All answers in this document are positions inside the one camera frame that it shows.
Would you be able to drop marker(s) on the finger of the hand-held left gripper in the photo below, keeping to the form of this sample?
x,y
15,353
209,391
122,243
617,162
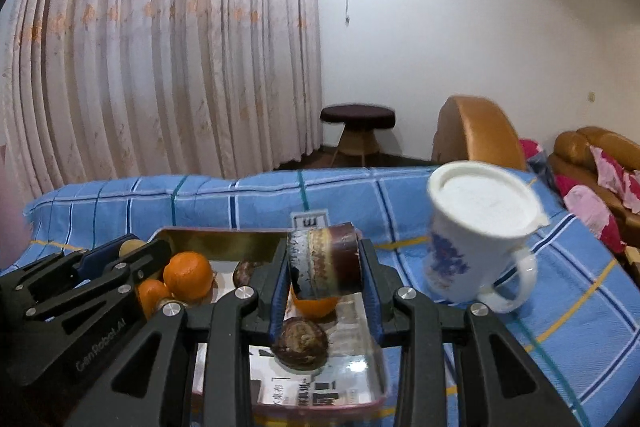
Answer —
x,y
100,262
145,262

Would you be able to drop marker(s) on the medium orange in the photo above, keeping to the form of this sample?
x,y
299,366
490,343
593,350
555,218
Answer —
x,y
312,308

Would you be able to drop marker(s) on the blue plaid blanket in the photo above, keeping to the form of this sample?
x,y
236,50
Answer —
x,y
150,202

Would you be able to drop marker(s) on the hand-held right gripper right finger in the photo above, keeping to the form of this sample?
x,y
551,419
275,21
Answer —
x,y
373,307

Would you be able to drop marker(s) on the large orange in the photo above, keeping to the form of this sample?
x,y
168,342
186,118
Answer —
x,y
187,274

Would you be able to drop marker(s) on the round dark wicker stool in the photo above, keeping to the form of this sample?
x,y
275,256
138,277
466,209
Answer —
x,y
357,117

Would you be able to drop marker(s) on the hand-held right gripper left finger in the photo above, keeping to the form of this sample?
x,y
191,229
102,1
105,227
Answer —
x,y
277,307

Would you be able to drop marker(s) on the metal tin tray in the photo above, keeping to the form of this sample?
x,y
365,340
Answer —
x,y
225,244

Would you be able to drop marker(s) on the pink floral cloth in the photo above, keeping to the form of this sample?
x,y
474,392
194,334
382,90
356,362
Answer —
x,y
590,207

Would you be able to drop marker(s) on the cut purple fruit piece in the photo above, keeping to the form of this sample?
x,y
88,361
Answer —
x,y
325,262

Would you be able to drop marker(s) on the newspaper sheet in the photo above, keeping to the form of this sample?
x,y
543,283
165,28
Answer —
x,y
310,394

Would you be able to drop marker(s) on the brown leather sofa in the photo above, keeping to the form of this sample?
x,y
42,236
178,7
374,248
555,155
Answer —
x,y
575,152

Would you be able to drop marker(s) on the white floral cup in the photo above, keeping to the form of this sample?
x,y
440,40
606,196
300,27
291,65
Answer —
x,y
465,257

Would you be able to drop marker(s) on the white blanket tag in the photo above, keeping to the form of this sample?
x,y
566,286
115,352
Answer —
x,y
310,221

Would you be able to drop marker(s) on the brown longan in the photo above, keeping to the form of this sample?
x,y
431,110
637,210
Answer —
x,y
130,247

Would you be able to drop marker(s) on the small orange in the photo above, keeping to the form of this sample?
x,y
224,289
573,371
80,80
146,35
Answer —
x,y
150,297

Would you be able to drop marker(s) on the purple passion fruit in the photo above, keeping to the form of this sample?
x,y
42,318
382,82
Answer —
x,y
245,273

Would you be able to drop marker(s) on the beige patterned curtain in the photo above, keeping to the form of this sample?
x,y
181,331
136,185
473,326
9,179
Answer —
x,y
150,57

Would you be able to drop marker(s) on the brown passion fruit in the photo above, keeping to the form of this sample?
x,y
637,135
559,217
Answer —
x,y
300,343

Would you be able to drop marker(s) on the red pink cloth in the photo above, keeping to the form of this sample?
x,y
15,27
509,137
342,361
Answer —
x,y
531,152

